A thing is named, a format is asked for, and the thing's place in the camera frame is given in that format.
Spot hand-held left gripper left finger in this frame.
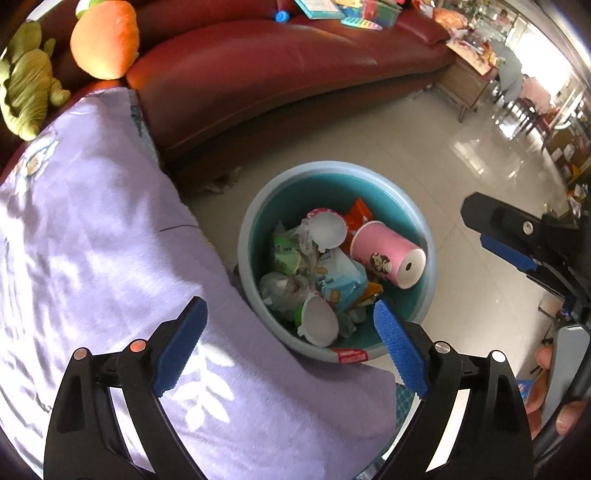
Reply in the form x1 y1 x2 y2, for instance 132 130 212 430
44 296 208 480

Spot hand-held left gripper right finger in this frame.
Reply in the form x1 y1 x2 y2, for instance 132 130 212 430
373 299 536 480

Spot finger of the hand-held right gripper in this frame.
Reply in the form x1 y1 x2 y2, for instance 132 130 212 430
461 191 561 278

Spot light blue snack packet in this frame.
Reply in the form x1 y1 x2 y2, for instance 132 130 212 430
316 251 368 312

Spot pink paper cup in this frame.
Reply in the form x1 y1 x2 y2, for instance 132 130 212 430
349 220 426 289

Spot teal plastic basin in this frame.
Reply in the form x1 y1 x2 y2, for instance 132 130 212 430
238 161 437 364

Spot clear plastic bag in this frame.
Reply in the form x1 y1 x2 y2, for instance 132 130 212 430
259 272 303 321

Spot green snack packet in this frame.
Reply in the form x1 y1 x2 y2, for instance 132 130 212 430
271 222 308 275

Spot white cup with red print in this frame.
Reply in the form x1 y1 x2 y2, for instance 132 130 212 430
307 209 348 251

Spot person's right hand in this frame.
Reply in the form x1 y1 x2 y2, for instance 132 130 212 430
525 346 588 440

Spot wooden cabinet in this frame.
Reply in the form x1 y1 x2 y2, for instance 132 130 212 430
436 39 502 123

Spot purple floral tablecloth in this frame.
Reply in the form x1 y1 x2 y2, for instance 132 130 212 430
0 85 398 476

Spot grey draped chair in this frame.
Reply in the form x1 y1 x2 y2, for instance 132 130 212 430
489 39 525 100

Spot dark red leather sofa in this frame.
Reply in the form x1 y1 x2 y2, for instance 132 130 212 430
46 0 455 185

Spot teal picture book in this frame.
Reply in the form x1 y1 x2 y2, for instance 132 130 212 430
295 0 345 20

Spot green dinosaur plush toy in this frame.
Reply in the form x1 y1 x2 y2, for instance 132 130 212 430
0 21 70 141

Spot orange carrot plush toy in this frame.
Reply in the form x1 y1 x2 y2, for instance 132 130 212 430
70 0 140 80

